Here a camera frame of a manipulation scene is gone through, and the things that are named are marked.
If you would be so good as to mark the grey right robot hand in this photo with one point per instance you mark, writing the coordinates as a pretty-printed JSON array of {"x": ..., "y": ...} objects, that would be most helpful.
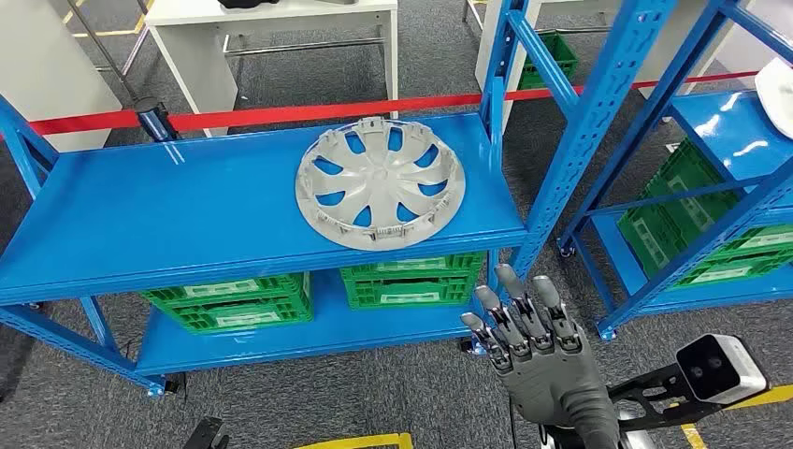
[{"x": 551, "y": 378}]

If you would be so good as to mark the silver plastic wheel cover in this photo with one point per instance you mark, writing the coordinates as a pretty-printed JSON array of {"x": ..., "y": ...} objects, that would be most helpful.
[{"x": 379, "y": 180}]

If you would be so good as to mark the blue metal shelf rack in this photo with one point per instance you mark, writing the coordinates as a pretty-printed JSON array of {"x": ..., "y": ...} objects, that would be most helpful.
[
  {"x": 762, "y": 167},
  {"x": 186, "y": 204}
]

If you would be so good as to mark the white plastic car part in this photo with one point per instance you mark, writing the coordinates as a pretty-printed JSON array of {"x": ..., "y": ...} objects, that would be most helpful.
[{"x": 777, "y": 99}]

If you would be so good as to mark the white floor socket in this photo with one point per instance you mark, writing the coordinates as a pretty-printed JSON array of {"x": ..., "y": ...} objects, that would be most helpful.
[{"x": 673, "y": 147}]

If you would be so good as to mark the red barrier tape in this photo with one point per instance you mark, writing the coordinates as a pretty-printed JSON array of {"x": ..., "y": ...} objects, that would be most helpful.
[{"x": 279, "y": 113}]

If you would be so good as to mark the black bag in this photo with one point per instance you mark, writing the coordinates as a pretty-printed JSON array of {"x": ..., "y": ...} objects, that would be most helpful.
[{"x": 248, "y": 4}]

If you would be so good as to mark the white cabinet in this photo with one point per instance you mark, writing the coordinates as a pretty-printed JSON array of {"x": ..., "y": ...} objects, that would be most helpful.
[{"x": 49, "y": 68}]

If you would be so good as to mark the black right camera bracket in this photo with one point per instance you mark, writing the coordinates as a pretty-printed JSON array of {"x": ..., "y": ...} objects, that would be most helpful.
[{"x": 657, "y": 387}]

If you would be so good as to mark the black camera bracket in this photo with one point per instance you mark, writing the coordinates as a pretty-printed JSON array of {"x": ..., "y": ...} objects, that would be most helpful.
[
  {"x": 657, "y": 387},
  {"x": 207, "y": 434}
]

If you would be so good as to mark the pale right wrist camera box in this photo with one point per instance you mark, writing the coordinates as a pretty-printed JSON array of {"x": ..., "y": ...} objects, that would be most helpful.
[{"x": 725, "y": 369}]

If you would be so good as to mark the black left camera bracket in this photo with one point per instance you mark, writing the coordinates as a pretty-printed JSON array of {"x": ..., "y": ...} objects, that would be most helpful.
[{"x": 207, "y": 434}]

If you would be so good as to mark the black barrier post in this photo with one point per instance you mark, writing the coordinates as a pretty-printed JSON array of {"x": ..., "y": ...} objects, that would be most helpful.
[{"x": 155, "y": 121}]

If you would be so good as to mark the steel tube frame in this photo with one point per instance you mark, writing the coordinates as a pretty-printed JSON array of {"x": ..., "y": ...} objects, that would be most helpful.
[{"x": 100, "y": 46}]

